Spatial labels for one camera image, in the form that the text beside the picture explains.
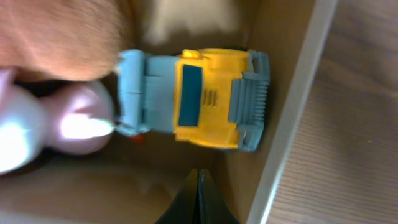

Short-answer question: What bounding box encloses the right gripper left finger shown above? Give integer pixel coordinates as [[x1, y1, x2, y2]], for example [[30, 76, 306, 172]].
[[155, 169, 198, 224]]

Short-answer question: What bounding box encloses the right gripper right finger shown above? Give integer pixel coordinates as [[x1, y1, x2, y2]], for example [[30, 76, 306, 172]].
[[196, 169, 239, 224]]

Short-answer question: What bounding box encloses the white cardboard box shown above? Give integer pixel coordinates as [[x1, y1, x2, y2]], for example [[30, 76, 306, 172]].
[[1, 0, 336, 223]]

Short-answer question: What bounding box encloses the yellow grey toy truck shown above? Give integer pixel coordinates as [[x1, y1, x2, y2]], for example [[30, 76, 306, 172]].
[[117, 48, 271, 152]]

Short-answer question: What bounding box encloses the pink duck toy with hat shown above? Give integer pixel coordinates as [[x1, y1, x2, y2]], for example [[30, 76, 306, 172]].
[[1, 68, 116, 174]]

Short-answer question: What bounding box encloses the brown plush bear toy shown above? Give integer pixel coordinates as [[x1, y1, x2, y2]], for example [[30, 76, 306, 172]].
[[1, 0, 136, 82]]

